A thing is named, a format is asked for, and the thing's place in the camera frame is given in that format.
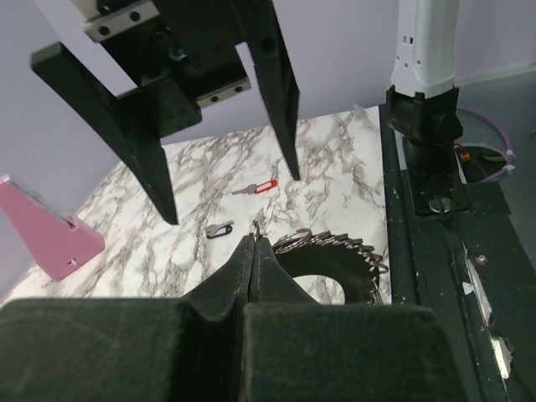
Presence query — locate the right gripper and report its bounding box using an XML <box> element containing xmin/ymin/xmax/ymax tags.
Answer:
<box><xmin>30</xmin><ymin>1</ymin><xmax>301</xmax><ymax>225</ymax></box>

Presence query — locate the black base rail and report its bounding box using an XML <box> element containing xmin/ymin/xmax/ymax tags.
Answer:
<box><xmin>380</xmin><ymin>122</ymin><xmax>535</xmax><ymax>401</ymax></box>

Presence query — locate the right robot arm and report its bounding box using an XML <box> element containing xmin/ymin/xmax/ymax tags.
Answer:
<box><xmin>30</xmin><ymin>1</ymin><xmax>462</xmax><ymax>225</ymax></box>

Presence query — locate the pink metronome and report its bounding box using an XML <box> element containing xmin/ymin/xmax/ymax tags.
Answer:
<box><xmin>1</xmin><ymin>175</ymin><xmax>106</xmax><ymax>281</ymax></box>

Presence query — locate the steel disc with keyrings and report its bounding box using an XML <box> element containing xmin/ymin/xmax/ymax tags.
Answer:
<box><xmin>271</xmin><ymin>228</ymin><xmax>389</xmax><ymax>305</ymax></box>

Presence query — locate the black tag key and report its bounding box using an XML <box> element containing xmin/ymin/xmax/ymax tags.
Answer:
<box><xmin>205</xmin><ymin>220</ymin><xmax>235</xmax><ymax>240</ymax></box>

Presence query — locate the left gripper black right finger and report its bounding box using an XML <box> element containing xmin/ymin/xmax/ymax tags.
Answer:
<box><xmin>244</xmin><ymin>239</ymin><xmax>461</xmax><ymax>401</ymax></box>

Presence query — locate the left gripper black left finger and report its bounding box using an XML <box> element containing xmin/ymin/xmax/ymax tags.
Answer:
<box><xmin>1</xmin><ymin>235</ymin><xmax>255</xmax><ymax>401</ymax></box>

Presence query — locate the red key tag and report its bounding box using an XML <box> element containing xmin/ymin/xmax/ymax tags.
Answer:
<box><xmin>231</xmin><ymin>179</ymin><xmax>278</xmax><ymax>195</ymax></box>

